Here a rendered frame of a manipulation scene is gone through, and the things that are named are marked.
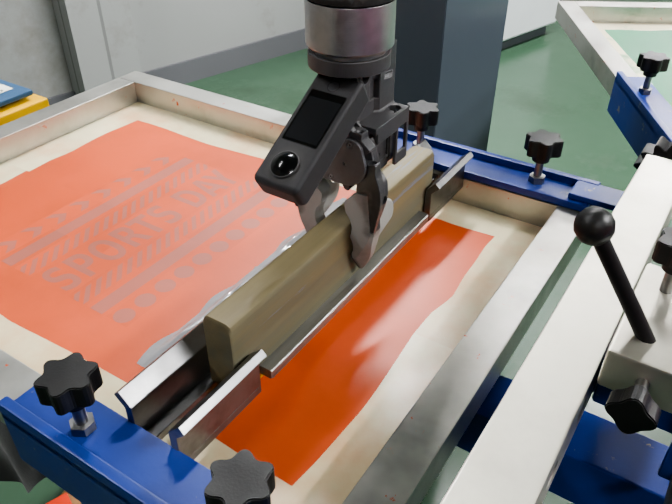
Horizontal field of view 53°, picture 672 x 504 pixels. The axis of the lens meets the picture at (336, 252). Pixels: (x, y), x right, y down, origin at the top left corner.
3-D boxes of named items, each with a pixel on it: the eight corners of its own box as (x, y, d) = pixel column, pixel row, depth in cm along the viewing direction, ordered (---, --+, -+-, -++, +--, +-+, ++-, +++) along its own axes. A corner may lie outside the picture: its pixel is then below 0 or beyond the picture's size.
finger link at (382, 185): (394, 229, 63) (382, 141, 58) (386, 237, 62) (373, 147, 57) (352, 222, 65) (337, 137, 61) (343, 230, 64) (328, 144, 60)
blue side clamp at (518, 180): (363, 181, 94) (364, 136, 90) (381, 167, 97) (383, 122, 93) (576, 249, 81) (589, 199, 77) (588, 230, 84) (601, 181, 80)
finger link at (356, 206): (409, 248, 69) (398, 165, 64) (380, 278, 65) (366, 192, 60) (382, 244, 70) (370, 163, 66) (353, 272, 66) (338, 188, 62)
